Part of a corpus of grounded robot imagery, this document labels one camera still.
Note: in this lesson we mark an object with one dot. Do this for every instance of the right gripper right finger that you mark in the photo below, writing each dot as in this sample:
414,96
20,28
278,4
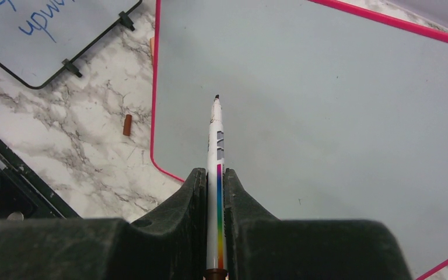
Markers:
261,246

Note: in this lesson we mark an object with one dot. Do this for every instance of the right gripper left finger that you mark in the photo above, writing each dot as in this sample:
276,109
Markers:
166,243

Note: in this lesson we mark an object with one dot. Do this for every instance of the white rainbow marker pen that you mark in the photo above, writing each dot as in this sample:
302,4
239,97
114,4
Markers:
216,255

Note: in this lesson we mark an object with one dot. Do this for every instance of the brown marker cap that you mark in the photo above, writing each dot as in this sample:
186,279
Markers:
127,125

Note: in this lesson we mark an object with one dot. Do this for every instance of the pink framed whiteboard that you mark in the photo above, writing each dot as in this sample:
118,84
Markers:
329,111

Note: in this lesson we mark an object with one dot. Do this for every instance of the black whiteboard stand clip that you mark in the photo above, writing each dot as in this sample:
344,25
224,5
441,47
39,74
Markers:
126,21

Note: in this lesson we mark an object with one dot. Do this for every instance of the black framed written whiteboard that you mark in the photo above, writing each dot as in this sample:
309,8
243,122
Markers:
41,39

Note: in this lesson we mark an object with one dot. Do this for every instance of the orange eraser block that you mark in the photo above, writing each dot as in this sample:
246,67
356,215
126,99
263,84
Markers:
152,47

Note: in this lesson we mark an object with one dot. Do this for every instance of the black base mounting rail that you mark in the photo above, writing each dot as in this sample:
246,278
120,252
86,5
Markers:
23,194

